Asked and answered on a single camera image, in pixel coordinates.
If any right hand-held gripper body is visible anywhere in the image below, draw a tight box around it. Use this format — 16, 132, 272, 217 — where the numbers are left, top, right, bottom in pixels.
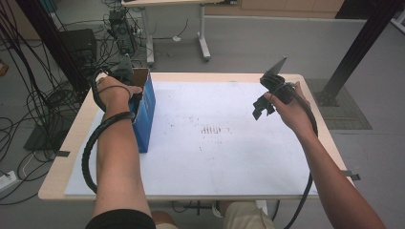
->
259, 56, 297, 105

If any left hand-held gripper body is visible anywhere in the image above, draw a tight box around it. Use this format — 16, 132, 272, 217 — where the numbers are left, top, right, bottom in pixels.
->
112, 52, 135, 85

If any blue cardboard box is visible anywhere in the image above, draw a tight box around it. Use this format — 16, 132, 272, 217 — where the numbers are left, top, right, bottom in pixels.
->
128, 67, 157, 154

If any person's right hand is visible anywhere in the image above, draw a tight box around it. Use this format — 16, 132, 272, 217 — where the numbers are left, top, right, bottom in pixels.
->
263, 80, 316, 136

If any person's left hand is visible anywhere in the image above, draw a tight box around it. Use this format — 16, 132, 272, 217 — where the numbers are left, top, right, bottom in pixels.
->
95, 75, 143, 116

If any black box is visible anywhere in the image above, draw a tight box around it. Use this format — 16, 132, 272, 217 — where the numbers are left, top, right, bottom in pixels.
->
59, 28, 98, 65

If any white table mat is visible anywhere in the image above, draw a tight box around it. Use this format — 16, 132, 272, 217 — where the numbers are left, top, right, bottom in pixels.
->
63, 80, 319, 197

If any wooden cabinet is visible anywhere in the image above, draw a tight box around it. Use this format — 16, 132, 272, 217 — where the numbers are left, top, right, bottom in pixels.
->
204, 0, 347, 19

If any grey floor grate mat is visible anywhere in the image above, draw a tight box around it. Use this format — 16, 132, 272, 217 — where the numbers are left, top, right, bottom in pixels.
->
305, 78, 373, 131

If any white desk with legs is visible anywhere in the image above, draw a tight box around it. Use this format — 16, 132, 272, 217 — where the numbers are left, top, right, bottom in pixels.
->
120, 0, 238, 66

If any person's right leg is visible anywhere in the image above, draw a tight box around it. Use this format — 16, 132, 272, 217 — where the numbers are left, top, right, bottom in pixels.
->
218, 200, 275, 229

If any person's leg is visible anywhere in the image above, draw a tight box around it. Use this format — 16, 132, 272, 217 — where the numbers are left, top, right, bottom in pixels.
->
218, 200, 275, 229
151, 210, 180, 229

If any person's left leg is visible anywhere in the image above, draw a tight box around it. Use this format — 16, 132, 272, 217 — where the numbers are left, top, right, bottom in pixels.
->
151, 210, 180, 229

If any black sleeve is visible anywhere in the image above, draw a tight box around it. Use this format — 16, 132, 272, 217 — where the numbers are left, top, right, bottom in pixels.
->
85, 208, 157, 229

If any white power strip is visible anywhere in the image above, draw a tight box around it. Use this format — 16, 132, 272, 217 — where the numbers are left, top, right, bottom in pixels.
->
0, 170, 18, 193

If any black metal frame post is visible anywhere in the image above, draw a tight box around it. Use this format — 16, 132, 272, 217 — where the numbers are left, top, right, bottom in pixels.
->
14, 0, 92, 96
314, 0, 405, 107

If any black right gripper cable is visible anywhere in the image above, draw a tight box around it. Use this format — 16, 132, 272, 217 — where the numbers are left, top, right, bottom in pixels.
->
281, 81, 319, 229

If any tangle of floor cables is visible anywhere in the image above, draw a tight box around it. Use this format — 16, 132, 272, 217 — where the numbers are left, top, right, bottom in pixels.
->
0, 0, 111, 204

